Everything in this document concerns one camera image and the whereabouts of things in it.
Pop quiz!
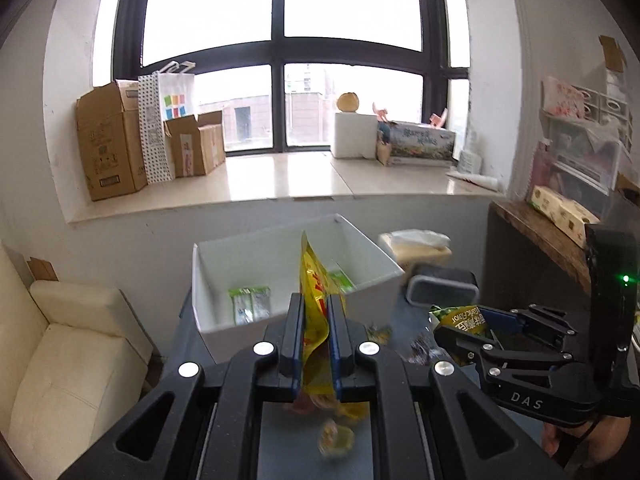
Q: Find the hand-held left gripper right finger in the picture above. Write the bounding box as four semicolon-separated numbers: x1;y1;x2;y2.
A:
327;292;566;480

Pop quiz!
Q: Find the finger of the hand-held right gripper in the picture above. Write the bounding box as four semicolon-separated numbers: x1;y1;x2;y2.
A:
477;304;578;351
434;326;573;386

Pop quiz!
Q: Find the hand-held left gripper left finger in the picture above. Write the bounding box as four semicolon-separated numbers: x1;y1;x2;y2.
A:
60;292;306;480

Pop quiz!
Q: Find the green pea snack packet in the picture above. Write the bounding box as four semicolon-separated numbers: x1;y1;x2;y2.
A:
428;305;493;366

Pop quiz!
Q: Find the yellow snack packet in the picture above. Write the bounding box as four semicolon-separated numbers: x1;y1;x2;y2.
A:
287;230;371;456

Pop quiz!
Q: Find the white plastic bin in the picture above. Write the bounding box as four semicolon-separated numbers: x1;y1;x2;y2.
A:
191;213;406;363

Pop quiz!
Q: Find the person's right hand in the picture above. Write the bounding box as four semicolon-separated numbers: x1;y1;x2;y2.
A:
542;414;633;471

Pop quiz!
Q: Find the small purple wrapped snack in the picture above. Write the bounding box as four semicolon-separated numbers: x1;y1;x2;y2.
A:
407;332;441;363

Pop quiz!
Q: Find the small green snack packet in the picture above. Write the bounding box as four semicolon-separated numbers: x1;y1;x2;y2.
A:
228;286;272;326
327;269;357;295

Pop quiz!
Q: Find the grey plastic container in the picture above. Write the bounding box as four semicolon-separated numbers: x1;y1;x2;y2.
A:
406;262;480;310

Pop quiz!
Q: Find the wooden shelf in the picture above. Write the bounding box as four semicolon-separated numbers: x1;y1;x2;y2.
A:
490;200;593;296

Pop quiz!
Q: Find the clear bag with beige contents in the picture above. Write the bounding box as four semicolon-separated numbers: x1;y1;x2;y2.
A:
378;229;453;273

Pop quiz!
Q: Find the green patterned tissue pack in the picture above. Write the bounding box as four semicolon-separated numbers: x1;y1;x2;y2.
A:
530;185;601;248

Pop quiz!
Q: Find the white plastic sheet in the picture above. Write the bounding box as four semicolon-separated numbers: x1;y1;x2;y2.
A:
446;170;503;193

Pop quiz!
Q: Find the white paper stack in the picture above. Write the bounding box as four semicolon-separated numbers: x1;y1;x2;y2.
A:
457;149;483;173

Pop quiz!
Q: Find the clear drawer organizer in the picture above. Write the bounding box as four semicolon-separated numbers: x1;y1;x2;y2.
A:
542;77;636;196

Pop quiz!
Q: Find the illustrated cardboard box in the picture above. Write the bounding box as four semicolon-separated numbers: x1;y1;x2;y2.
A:
376;120;457;167

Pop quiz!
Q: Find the white foam box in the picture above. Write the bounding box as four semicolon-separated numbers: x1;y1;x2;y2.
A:
330;111;381;160

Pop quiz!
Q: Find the small open cardboard box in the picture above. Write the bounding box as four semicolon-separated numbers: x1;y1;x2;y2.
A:
164;110;227;177

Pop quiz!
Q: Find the pink floral pack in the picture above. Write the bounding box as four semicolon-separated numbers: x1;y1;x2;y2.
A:
542;77;586;118

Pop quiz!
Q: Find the cream leather sofa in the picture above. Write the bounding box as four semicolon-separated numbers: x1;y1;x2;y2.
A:
0;242;156;480

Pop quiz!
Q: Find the dotted white paper bag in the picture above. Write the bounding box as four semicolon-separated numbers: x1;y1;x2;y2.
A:
137;60;196;184

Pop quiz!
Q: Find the flat cardboard scrap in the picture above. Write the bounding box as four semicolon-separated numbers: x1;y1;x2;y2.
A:
26;256;58;282

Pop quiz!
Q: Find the tall cardboard box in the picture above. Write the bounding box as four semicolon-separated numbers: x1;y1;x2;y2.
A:
76;80;148;202

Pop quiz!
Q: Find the tan cardboard piece on wall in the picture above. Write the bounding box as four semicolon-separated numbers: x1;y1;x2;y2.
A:
599;35;627;73

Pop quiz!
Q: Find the black window frame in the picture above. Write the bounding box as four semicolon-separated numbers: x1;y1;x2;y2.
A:
114;0;471;153

